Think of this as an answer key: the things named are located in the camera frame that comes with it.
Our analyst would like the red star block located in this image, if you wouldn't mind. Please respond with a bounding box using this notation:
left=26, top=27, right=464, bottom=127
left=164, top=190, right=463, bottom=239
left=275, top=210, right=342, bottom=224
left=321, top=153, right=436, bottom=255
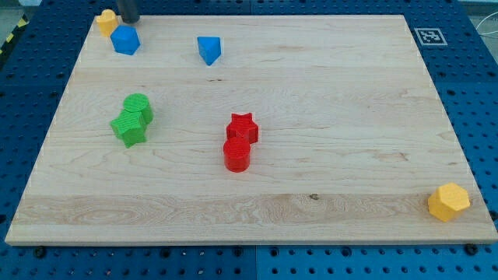
left=226, top=113, right=259, bottom=144

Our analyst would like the white fiducial marker tag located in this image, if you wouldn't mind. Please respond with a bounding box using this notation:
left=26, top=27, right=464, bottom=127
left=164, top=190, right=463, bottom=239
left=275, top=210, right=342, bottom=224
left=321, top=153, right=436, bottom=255
left=414, top=28, right=447, bottom=46

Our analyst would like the white cable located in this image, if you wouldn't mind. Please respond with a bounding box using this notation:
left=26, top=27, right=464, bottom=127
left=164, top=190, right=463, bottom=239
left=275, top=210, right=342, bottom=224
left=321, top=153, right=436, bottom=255
left=475, top=10, right=498, bottom=39

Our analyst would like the green star block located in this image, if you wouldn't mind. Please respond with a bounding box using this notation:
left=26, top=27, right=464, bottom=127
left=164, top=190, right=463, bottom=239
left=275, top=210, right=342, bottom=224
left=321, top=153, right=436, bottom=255
left=110, top=110, right=146, bottom=148

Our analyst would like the yellow heart block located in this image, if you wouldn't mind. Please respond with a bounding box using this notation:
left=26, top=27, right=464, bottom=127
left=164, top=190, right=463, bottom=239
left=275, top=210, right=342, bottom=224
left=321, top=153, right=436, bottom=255
left=96, top=9, right=118, bottom=37

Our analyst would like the yellow black hazard tape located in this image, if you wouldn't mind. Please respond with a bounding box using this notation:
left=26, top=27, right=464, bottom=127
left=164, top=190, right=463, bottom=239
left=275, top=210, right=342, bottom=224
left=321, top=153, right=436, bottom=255
left=1, top=14, right=30, bottom=57

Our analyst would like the blue cube block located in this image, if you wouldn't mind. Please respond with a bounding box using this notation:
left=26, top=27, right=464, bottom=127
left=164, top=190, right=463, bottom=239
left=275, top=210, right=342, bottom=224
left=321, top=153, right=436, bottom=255
left=110, top=25, right=140, bottom=55

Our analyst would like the green cylinder block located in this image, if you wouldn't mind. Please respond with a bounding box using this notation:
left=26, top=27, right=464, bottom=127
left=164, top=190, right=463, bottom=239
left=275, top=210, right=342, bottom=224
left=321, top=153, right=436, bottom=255
left=123, top=93, right=154, bottom=124

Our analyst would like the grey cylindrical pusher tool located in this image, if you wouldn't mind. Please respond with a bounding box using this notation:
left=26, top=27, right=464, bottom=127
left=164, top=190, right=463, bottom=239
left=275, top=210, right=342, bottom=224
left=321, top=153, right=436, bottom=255
left=116, top=0, right=140, bottom=24

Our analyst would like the wooden board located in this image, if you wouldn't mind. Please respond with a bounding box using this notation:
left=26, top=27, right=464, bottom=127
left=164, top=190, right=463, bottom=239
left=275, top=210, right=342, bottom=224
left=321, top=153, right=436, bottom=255
left=5, top=15, right=497, bottom=246

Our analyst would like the blue triangle block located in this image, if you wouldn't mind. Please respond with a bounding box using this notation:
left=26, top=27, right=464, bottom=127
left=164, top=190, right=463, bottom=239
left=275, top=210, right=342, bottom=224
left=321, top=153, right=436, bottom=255
left=197, top=37, right=222, bottom=66

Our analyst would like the yellow hexagon block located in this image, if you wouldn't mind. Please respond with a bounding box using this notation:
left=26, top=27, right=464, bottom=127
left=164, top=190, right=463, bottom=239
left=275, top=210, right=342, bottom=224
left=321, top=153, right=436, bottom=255
left=427, top=183, right=471, bottom=222

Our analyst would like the red cylinder block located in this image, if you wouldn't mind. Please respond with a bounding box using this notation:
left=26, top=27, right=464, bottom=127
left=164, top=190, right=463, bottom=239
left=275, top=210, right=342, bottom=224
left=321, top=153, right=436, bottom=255
left=223, top=137, right=251, bottom=173

